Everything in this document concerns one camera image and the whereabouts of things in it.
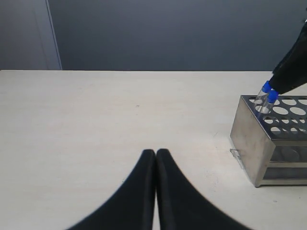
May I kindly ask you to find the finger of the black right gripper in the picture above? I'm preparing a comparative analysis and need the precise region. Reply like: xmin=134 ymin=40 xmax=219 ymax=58
xmin=269 ymin=23 xmax=307 ymax=94

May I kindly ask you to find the blue-capped test tube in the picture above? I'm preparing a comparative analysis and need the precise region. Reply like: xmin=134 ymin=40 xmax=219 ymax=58
xmin=260 ymin=90 xmax=279 ymax=114
xmin=254 ymin=80 xmax=272 ymax=105

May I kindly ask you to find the clear tape on table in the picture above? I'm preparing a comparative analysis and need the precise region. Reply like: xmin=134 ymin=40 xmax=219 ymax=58
xmin=230 ymin=149 xmax=245 ymax=170

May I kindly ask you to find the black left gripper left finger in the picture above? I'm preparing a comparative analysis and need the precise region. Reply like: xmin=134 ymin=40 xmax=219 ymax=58
xmin=70 ymin=149 xmax=156 ymax=230

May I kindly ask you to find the steel left test tube rack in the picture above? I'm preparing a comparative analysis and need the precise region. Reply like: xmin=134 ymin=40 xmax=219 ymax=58
xmin=230 ymin=95 xmax=307 ymax=187

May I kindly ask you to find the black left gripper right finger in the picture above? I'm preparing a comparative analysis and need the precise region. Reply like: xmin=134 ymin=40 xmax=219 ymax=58
xmin=156 ymin=149 xmax=248 ymax=230

